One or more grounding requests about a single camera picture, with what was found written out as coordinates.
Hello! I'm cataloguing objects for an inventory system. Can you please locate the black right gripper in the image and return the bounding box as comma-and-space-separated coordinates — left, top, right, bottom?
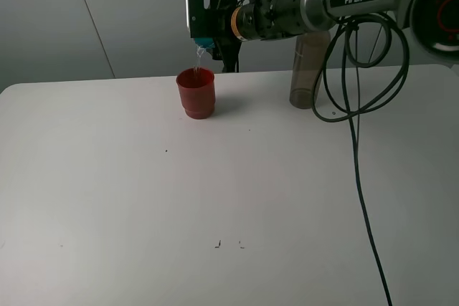
207, 0, 242, 72

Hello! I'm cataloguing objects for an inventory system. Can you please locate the teal transparent plastic cup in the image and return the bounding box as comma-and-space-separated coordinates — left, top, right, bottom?
194, 37, 215, 49

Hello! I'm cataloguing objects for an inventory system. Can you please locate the smoky transparent plastic bottle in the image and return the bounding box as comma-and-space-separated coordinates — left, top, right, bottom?
290, 31, 331, 109

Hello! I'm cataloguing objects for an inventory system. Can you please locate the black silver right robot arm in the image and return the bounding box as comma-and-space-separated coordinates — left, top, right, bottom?
186, 0, 458, 72

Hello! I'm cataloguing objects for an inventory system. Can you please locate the red plastic cup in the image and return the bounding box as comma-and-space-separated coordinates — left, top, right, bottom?
176, 67, 216, 120

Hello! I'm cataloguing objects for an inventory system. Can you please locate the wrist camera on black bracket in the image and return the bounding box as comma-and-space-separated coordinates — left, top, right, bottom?
186, 0, 206, 39

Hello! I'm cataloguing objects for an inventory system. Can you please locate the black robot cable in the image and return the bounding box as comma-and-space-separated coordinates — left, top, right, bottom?
231, 0, 410, 306

